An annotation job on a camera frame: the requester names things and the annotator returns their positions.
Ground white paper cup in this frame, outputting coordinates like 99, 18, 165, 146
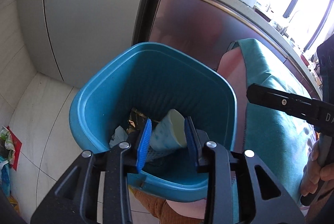
150, 109, 187, 152

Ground gold snack wrapper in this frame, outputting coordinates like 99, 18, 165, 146
126, 108, 148, 135

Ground blue plastic trash bin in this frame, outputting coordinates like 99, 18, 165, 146
68, 41, 238, 195

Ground dark red kitchen cabinets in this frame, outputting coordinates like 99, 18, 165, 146
148, 0, 322, 99

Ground person's right hand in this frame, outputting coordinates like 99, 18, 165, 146
300, 141, 334, 196

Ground teal and purple tablecloth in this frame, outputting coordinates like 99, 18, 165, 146
233, 39, 315, 202

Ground red green bags on floor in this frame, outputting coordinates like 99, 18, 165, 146
1, 126, 22, 171

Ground silver refrigerator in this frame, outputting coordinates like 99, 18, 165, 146
18, 0, 159, 88

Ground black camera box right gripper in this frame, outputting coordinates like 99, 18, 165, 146
316, 35, 334, 105

